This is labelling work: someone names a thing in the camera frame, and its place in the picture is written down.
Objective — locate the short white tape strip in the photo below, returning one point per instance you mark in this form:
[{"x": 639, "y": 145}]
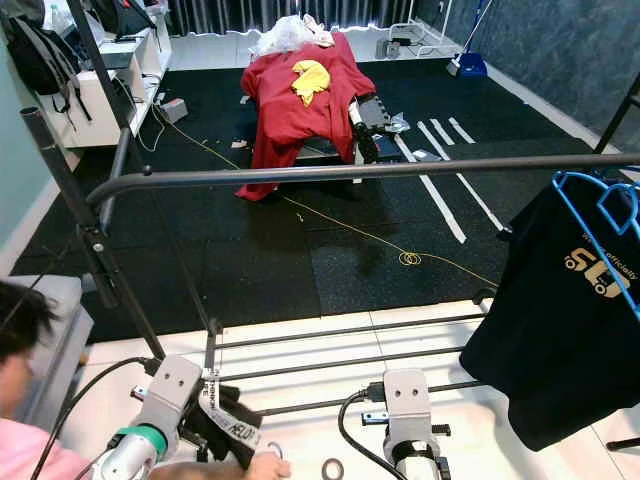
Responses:
[
  {"x": 460, "y": 130},
  {"x": 440, "y": 131}
]

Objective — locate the grey power strip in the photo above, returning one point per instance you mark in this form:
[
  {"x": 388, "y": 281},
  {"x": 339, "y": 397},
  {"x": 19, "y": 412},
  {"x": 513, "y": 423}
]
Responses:
[{"x": 390, "y": 47}]

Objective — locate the crumpled white cloth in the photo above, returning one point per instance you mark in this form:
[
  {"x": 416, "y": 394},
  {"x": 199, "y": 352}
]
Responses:
[{"x": 290, "y": 35}]

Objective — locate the dark pleated curtain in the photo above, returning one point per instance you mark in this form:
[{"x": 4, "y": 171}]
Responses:
[{"x": 260, "y": 14}]

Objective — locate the black shoulder bag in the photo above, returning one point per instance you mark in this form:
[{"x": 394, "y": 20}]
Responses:
[{"x": 120, "y": 18}]

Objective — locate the white cabinet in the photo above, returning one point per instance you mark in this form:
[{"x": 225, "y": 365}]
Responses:
[{"x": 105, "y": 110}]

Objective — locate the red cloth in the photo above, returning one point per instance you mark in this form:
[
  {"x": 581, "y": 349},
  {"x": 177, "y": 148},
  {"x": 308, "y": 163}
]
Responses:
[{"x": 290, "y": 120}]

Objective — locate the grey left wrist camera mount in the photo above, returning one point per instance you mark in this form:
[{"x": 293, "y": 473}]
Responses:
[{"x": 172, "y": 390}]

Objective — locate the blue plastic hanger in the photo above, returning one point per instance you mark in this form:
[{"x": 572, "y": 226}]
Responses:
[{"x": 558, "y": 182}]

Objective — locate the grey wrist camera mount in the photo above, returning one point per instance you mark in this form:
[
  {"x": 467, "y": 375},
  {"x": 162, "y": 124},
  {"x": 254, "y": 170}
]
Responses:
[
  {"x": 172, "y": 390},
  {"x": 408, "y": 400}
]

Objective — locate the black t-shirt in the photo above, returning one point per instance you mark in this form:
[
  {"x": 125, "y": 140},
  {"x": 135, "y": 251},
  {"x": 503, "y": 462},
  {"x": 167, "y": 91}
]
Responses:
[{"x": 550, "y": 350}]

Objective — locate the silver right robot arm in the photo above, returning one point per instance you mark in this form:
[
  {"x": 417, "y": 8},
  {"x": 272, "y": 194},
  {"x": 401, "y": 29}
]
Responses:
[{"x": 418, "y": 462}]

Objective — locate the grey power box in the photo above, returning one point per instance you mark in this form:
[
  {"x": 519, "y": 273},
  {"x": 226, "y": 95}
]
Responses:
[{"x": 174, "y": 110}]

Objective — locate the person in pink shirt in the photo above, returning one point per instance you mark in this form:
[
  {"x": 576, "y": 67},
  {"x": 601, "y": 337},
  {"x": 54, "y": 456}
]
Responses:
[{"x": 25, "y": 320}]

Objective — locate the black metal clothes rack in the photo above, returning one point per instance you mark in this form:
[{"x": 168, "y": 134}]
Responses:
[{"x": 360, "y": 172}]

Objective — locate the long white tape strip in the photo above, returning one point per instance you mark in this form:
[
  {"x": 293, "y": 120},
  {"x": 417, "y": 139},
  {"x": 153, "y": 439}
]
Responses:
[
  {"x": 432, "y": 190},
  {"x": 465, "y": 185}
]

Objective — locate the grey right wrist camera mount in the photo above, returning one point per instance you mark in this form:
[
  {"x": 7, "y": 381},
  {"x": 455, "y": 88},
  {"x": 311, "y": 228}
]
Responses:
[{"x": 408, "y": 400}]

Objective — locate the black tape roll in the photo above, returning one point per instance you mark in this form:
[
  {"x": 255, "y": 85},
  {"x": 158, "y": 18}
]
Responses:
[{"x": 325, "y": 469}]

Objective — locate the blue dustpan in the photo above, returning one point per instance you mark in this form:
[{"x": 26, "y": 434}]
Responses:
[{"x": 468, "y": 66}]

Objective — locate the black backpack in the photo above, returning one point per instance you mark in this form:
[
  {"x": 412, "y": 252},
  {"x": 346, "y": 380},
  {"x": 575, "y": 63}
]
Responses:
[{"x": 45, "y": 60}]

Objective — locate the grey fabric ottoman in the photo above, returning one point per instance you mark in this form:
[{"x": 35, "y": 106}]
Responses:
[{"x": 60, "y": 340}]

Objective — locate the yellow cloth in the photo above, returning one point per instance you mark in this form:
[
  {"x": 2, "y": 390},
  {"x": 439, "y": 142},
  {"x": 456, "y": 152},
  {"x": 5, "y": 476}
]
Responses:
[{"x": 310, "y": 82}]

